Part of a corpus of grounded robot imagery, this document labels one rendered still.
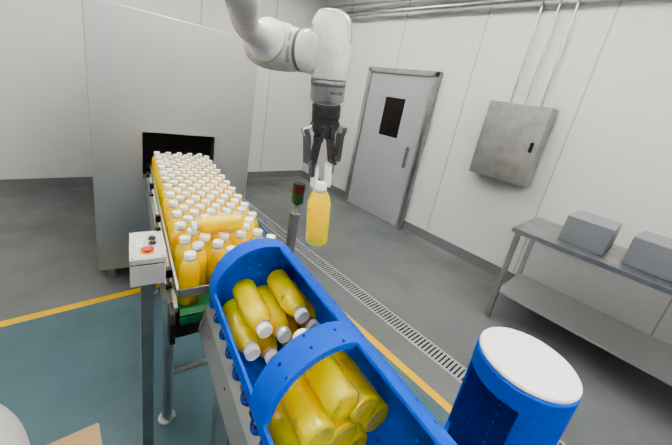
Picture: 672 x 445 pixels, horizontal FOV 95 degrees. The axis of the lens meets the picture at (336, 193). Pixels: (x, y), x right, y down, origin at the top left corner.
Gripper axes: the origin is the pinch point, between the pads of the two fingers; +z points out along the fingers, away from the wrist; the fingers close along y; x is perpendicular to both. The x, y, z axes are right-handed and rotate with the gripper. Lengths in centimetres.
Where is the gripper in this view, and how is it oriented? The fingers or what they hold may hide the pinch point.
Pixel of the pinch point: (321, 176)
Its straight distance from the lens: 88.5
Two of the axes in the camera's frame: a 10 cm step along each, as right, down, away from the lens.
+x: -5.4, -3.7, 7.6
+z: -0.9, 9.2, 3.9
